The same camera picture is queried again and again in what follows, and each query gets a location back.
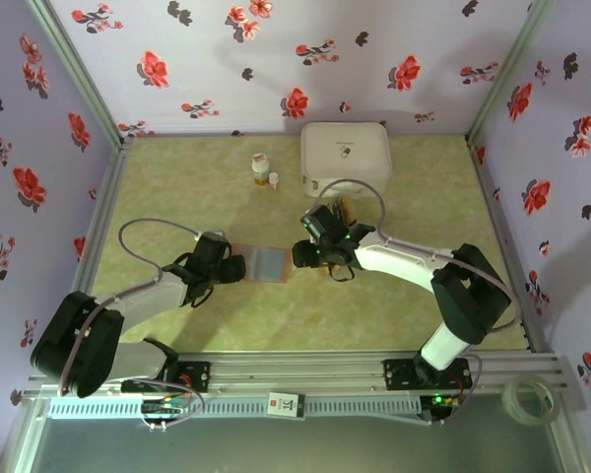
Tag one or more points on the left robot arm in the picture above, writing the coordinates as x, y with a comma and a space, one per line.
148, 295

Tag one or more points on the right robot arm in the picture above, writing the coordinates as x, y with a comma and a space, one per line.
404, 258

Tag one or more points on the black VIP card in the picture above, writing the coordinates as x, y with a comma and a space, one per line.
337, 211

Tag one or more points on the gold VIP card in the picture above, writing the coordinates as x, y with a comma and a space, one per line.
348, 209

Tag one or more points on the small white pink-label medicine bottle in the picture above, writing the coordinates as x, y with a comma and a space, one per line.
274, 181

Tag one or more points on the large white orange-label medicine bottle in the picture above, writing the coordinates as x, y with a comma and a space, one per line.
260, 170

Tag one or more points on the white square box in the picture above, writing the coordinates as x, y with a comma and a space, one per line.
345, 148

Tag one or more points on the white label box red logo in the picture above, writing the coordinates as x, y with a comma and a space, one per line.
285, 405

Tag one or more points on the clear adhesive tape roll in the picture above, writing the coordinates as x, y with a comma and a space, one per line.
507, 394

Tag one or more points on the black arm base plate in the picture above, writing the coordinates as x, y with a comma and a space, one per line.
399, 374
197, 377

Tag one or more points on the wide aluminium base rail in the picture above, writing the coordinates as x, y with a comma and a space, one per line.
300, 374

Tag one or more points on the aluminium table side rail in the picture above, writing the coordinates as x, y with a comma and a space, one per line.
505, 246
106, 207

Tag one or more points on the aluminium frame post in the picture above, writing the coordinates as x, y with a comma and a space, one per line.
79, 74
507, 74

